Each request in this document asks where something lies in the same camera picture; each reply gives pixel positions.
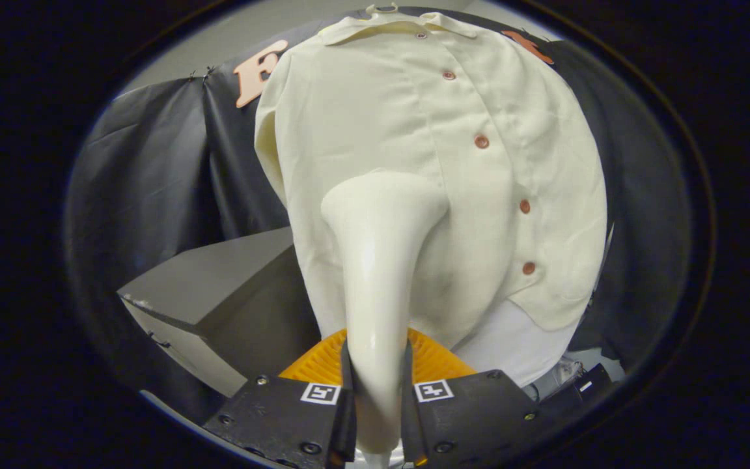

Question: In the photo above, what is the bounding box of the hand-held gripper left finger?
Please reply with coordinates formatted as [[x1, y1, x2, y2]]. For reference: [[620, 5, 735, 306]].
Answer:
[[202, 328, 357, 469]]

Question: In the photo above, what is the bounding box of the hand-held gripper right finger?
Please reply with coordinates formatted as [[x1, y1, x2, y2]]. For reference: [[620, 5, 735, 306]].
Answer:
[[401, 328, 542, 468]]

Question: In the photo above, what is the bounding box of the white garment steamer nozzle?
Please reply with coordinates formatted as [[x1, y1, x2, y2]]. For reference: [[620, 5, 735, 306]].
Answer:
[[320, 171, 449, 466]]

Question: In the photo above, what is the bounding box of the cream button-up shirt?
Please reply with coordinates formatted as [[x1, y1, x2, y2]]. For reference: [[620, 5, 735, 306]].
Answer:
[[255, 12, 609, 352]]

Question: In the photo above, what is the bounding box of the white fabric panel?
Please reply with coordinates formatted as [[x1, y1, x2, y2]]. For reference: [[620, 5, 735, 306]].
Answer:
[[450, 298, 581, 388]]

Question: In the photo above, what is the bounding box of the black box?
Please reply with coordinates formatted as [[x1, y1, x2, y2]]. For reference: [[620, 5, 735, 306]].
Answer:
[[538, 363, 613, 411]]

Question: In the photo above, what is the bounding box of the grey drawer cabinet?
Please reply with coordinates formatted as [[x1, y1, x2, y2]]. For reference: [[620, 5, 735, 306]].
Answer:
[[117, 226, 324, 398]]

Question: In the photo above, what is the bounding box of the black backdrop cloth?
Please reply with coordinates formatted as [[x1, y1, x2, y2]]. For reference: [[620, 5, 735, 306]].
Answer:
[[66, 7, 691, 418]]

